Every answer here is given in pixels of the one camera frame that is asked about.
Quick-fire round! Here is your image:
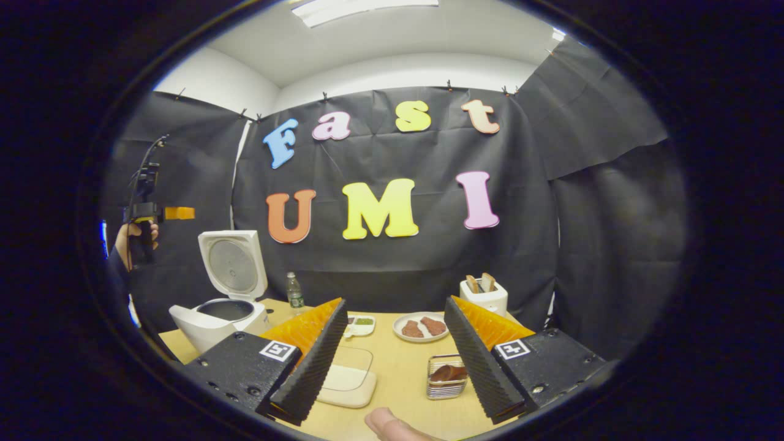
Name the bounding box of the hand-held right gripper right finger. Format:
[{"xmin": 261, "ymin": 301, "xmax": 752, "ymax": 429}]
[{"xmin": 443, "ymin": 294, "xmax": 619, "ymax": 425}]

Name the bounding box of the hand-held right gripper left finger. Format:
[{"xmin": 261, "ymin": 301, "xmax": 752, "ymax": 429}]
[{"xmin": 184, "ymin": 298, "xmax": 347, "ymax": 428}]

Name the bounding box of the brown wooden spoon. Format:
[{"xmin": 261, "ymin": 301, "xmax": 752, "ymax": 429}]
[{"xmin": 430, "ymin": 364, "xmax": 469, "ymax": 383}]

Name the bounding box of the clear rice container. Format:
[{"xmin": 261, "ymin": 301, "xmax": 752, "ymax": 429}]
[{"xmin": 317, "ymin": 347, "xmax": 378, "ymax": 409}]

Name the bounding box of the metal wire chopstick holder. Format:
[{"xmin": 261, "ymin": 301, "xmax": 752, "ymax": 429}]
[{"xmin": 426, "ymin": 354, "xmax": 469, "ymax": 401}]

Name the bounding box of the white rice cooker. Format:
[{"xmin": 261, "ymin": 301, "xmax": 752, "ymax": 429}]
[{"xmin": 169, "ymin": 230, "xmax": 270, "ymax": 354}]

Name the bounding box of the divided white grain tray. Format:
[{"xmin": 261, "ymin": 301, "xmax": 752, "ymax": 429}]
[{"xmin": 343, "ymin": 314, "xmax": 376, "ymax": 339}]

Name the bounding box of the white toaster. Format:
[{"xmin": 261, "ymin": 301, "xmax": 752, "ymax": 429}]
[{"xmin": 459, "ymin": 278, "xmax": 509, "ymax": 318}]

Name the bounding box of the white round plate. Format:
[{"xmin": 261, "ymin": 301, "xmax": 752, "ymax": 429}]
[{"xmin": 393, "ymin": 312, "xmax": 450, "ymax": 343}]

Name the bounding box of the black backdrop cloth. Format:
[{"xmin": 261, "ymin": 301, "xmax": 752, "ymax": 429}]
[{"xmin": 101, "ymin": 37, "xmax": 687, "ymax": 359}]

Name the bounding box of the large ceiling light panel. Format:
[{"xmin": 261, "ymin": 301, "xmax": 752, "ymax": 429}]
[{"xmin": 291, "ymin": 0, "xmax": 440, "ymax": 28}]

